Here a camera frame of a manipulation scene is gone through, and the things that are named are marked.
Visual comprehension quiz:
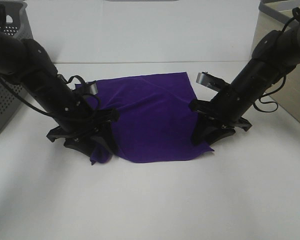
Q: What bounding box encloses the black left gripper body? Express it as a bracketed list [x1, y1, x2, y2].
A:
[46, 108, 120, 142]

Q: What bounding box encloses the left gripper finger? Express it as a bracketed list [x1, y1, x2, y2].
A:
[63, 138, 96, 159]
[90, 122, 119, 163]

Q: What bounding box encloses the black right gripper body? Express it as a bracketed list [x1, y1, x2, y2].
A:
[189, 99, 252, 132]

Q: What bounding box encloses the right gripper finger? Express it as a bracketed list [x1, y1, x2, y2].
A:
[191, 115, 217, 146]
[207, 126, 236, 145]

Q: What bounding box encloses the purple microfibre towel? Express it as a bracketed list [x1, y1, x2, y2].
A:
[87, 72, 211, 163]

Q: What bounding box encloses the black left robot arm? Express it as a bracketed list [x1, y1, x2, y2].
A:
[0, 1, 120, 163]

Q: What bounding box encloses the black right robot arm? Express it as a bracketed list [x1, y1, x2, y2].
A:
[189, 8, 300, 145]

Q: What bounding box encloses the beige bin with grey rim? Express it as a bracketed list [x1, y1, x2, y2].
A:
[251, 0, 300, 123]

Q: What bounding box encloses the grey perforated plastic basket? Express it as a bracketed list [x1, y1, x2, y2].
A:
[0, 0, 33, 133]

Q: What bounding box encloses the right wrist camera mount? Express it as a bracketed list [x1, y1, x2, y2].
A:
[196, 72, 229, 92]

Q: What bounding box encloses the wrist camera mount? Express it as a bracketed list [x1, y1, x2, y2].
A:
[75, 81, 98, 95]
[196, 72, 229, 92]

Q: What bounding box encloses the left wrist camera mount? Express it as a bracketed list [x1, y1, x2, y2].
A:
[75, 81, 98, 95]

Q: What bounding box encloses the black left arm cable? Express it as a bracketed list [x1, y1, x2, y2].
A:
[0, 67, 116, 141]

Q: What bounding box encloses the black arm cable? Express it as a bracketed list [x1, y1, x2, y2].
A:
[0, 67, 116, 141]
[253, 6, 300, 113]

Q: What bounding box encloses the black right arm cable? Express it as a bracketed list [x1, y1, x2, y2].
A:
[253, 6, 300, 113]

